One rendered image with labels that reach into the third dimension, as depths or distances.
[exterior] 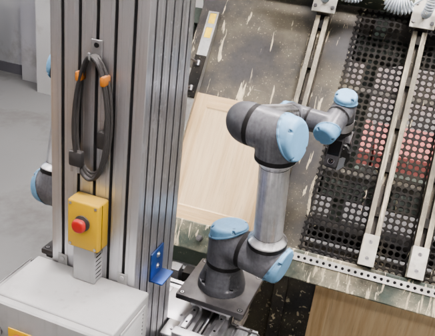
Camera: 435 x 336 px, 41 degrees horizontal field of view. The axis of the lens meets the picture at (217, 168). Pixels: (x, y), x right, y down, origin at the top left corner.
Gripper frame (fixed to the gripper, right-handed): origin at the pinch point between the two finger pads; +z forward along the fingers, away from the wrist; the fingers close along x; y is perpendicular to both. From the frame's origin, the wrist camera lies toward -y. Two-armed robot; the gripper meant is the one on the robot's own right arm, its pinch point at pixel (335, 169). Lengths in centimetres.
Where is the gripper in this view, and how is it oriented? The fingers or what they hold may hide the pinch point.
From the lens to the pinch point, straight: 216.5
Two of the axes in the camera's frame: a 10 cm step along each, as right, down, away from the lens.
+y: 3.7, -7.3, 5.7
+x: -9.3, -2.4, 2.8
